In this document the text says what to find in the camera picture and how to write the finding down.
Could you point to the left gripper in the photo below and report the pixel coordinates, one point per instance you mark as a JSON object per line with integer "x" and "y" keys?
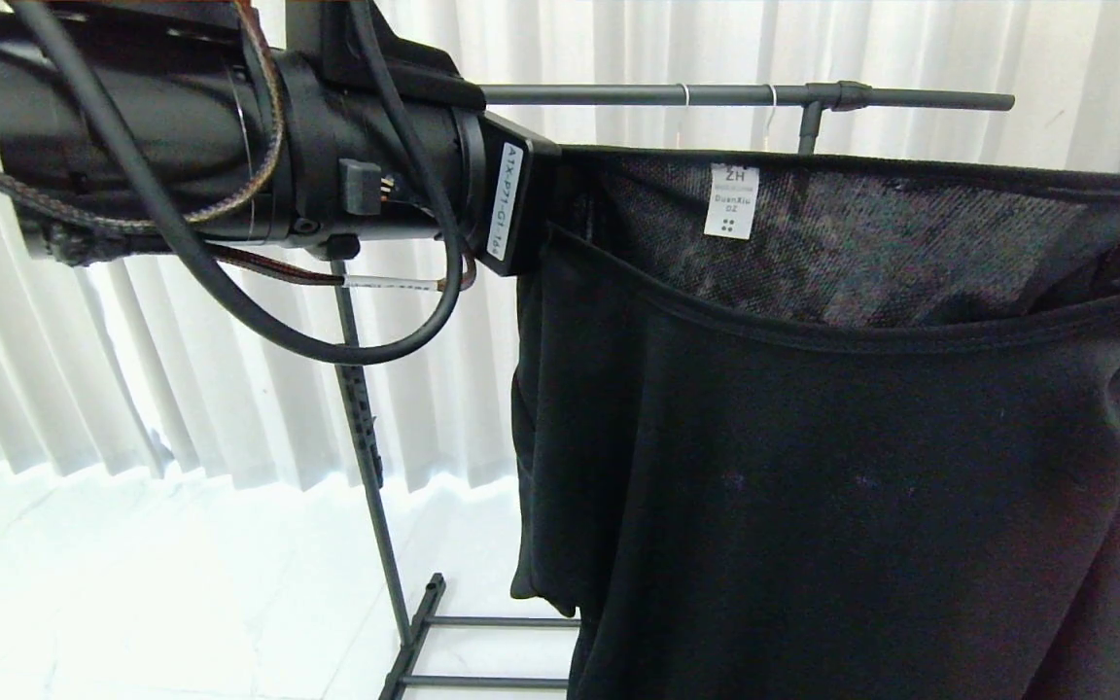
{"x": 327, "y": 146}

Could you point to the pink clothes hanger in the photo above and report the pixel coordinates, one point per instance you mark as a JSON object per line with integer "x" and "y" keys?
{"x": 683, "y": 97}
{"x": 771, "y": 97}

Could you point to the black garment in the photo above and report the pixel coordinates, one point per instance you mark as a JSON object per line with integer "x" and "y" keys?
{"x": 813, "y": 486}

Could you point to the black clothes rack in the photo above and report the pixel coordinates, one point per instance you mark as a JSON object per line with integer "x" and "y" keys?
{"x": 910, "y": 97}

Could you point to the white curtain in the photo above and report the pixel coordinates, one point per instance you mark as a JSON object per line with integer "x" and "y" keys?
{"x": 181, "y": 389}

